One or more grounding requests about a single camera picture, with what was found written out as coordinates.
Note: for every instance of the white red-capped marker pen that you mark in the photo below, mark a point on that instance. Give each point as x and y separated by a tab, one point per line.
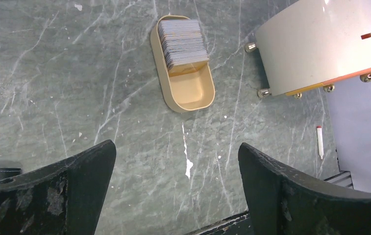
320	142

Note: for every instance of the stack of credit cards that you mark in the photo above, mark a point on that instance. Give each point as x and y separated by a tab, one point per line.
182	45

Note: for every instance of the aluminium extrusion rail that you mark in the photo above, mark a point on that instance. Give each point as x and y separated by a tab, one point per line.
342	179

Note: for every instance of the beige oval card tray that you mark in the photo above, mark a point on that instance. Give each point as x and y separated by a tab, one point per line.
182	91

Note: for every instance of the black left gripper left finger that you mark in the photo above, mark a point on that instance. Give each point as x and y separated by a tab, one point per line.
63	198

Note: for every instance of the cream cylindrical drawer box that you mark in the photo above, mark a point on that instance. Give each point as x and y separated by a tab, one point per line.
314	44

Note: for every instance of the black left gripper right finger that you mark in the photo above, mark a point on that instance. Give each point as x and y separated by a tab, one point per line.
282	200

